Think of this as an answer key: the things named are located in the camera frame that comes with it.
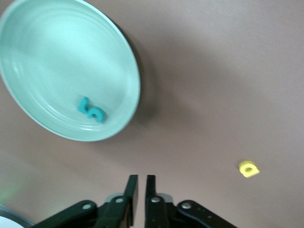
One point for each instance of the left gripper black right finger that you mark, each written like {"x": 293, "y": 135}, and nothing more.
{"x": 155, "y": 211}

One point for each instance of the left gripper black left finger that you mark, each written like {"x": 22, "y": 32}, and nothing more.
{"x": 121, "y": 211}

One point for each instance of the teal foam letter c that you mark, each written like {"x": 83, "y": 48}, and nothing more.
{"x": 97, "y": 116}

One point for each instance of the yellow foam letter a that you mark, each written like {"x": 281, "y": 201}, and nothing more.
{"x": 249, "y": 169}

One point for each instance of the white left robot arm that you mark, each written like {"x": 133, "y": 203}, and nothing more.
{"x": 9, "y": 219}

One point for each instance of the brown table cover sheet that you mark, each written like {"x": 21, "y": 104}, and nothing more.
{"x": 213, "y": 71}

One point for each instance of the pale green plate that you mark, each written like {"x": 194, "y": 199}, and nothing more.
{"x": 59, "y": 59}

